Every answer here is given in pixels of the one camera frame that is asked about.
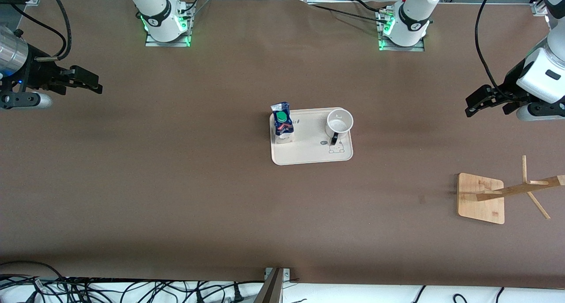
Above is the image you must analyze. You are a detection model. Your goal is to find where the white smiley mug black handle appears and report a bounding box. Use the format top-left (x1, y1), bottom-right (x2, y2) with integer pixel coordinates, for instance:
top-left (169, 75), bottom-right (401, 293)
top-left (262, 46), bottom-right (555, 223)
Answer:
top-left (325, 108), bottom-right (354, 146)

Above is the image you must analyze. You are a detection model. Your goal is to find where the blue white milk carton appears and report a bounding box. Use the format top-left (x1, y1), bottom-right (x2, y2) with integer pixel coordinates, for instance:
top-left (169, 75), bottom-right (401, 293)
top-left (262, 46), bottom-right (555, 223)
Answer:
top-left (270, 101), bottom-right (295, 145)

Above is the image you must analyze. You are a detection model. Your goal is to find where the cream rabbit print tray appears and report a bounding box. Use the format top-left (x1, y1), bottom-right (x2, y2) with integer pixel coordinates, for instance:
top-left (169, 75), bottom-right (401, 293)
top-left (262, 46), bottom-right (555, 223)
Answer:
top-left (269, 107), bottom-right (354, 166)

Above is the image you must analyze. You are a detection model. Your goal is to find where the wooden mug rack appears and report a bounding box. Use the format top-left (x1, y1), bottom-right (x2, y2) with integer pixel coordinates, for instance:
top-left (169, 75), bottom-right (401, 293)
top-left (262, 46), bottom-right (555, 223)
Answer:
top-left (457, 155), bottom-right (565, 224)

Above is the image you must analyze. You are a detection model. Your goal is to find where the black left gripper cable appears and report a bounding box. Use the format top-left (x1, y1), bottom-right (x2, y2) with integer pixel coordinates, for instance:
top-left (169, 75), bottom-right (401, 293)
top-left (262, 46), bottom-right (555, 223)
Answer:
top-left (475, 0), bottom-right (512, 99)

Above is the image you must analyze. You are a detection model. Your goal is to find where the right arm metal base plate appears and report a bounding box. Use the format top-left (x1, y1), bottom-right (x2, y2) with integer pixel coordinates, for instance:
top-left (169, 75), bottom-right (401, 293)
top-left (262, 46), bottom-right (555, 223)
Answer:
top-left (145, 33), bottom-right (192, 48)

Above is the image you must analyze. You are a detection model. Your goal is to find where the aluminium profile frame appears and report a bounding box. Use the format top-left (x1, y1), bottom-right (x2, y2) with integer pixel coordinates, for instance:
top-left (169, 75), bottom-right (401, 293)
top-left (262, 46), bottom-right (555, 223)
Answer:
top-left (531, 0), bottom-right (557, 18)

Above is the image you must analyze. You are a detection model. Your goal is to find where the grey metal mounting post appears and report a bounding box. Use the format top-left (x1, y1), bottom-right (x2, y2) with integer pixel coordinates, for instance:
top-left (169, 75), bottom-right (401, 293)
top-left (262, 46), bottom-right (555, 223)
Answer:
top-left (253, 267), bottom-right (292, 303)

